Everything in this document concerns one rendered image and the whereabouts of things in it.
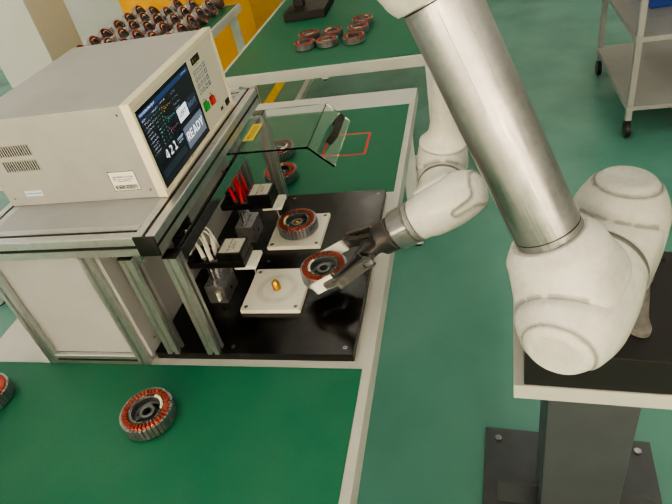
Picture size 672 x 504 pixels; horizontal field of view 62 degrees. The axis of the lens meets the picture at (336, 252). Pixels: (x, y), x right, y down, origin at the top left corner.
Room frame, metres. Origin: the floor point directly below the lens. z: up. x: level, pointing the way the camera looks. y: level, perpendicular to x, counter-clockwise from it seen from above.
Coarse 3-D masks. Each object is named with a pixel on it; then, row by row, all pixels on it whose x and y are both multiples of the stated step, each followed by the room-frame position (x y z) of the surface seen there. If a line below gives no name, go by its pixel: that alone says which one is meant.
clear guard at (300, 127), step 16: (256, 112) 1.49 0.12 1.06; (272, 112) 1.47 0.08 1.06; (288, 112) 1.44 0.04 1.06; (304, 112) 1.42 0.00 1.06; (320, 112) 1.39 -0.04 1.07; (336, 112) 1.43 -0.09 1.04; (272, 128) 1.36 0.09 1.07; (288, 128) 1.34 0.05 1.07; (304, 128) 1.32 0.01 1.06; (320, 128) 1.32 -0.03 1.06; (240, 144) 1.32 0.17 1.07; (256, 144) 1.29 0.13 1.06; (272, 144) 1.27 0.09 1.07; (288, 144) 1.25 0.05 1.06; (304, 144) 1.23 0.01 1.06; (320, 144) 1.25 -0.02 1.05; (336, 144) 1.29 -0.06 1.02; (336, 160) 1.22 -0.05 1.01
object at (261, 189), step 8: (256, 184) 1.36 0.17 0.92; (264, 184) 1.35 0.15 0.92; (272, 184) 1.34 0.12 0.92; (256, 192) 1.32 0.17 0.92; (264, 192) 1.31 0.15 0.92; (272, 192) 1.32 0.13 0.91; (224, 200) 1.36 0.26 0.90; (248, 200) 1.31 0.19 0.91; (256, 200) 1.30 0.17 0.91; (264, 200) 1.29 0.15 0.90; (272, 200) 1.30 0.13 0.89; (280, 200) 1.32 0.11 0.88; (224, 208) 1.33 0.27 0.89; (232, 208) 1.32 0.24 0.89; (240, 208) 1.31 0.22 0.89; (248, 208) 1.31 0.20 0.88; (256, 208) 1.30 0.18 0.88; (264, 208) 1.29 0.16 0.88; (272, 208) 1.29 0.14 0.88; (280, 208) 1.28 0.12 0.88; (240, 216) 1.33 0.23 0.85
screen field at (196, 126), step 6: (198, 114) 1.26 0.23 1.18; (192, 120) 1.23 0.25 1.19; (198, 120) 1.25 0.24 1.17; (186, 126) 1.20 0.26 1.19; (192, 126) 1.22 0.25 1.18; (198, 126) 1.24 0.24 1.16; (204, 126) 1.27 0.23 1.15; (186, 132) 1.19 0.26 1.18; (192, 132) 1.21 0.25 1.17; (198, 132) 1.24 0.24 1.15; (186, 138) 1.18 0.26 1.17; (192, 138) 1.20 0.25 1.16; (198, 138) 1.23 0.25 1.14; (192, 144) 1.19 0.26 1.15
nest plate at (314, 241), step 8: (280, 216) 1.39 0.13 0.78; (320, 216) 1.34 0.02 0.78; (328, 216) 1.34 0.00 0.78; (320, 224) 1.30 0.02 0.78; (320, 232) 1.27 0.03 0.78; (272, 240) 1.28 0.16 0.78; (280, 240) 1.27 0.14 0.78; (288, 240) 1.26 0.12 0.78; (296, 240) 1.26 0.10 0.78; (304, 240) 1.25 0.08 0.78; (312, 240) 1.24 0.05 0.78; (320, 240) 1.23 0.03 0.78; (272, 248) 1.25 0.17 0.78; (280, 248) 1.25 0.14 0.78; (288, 248) 1.24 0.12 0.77; (296, 248) 1.23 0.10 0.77; (304, 248) 1.22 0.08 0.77; (312, 248) 1.22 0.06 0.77
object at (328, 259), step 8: (312, 256) 1.07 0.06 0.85; (320, 256) 1.07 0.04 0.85; (328, 256) 1.06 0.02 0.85; (336, 256) 1.05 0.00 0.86; (344, 256) 1.05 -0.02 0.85; (304, 264) 1.05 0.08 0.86; (312, 264) 1.05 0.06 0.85; (320, 264) 1.05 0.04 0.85; (328, 264) 1.04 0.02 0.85; (336, 264) 1.02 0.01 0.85; (344, 264) 1.02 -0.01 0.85; (304, 272) 1.02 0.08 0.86; (312, 272) 1.02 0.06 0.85; (320, 272) 1.02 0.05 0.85; (328, 272) 1.02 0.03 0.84; (304, 280) 1.01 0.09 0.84; (312, 280) 0.99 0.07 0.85
